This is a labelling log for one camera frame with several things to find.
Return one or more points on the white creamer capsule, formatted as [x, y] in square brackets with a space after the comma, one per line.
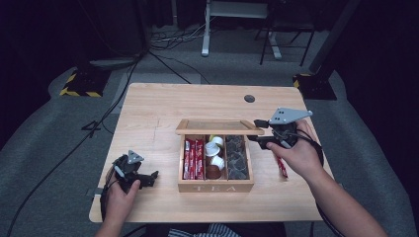
[218, 162]
[212, 149]
[217, 141]

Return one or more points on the wooden tea box with lid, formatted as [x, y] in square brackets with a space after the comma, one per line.
[215, 186]

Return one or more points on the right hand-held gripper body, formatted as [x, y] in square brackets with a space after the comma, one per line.
[284, 131]

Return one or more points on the black metal chair frame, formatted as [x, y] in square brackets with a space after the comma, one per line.
[308, 42]

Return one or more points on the yellow-green capsule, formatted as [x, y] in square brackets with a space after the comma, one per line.
[212, 138]

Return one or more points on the white desk frame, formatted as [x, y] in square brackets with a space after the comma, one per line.
[206, 36]

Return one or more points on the person's right hand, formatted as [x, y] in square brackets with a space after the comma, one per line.
[304, 158]

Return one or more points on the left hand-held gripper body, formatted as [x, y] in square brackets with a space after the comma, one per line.
[128, 171]

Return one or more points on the dark round table grommet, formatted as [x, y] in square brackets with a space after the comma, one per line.
[249, 98]

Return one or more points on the black stand column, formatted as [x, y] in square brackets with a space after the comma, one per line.
[334, 36]

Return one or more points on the person's left hand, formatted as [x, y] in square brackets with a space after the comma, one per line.
[118, 204]

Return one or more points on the brown capsule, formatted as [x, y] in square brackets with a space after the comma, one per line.
[213, 172]

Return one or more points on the red stick sachet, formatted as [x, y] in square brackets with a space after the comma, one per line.
[186, 159]
[200, 159]
[282, 168]
[193, 159]

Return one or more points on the person's striped clothing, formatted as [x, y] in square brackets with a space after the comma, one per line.
[207, 230]

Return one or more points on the yellow-black striped stand base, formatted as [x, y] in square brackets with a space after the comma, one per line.
[84, 84]
[316, 88]

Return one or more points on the pile of dark tea packets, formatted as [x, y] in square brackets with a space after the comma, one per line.
[237, 158]

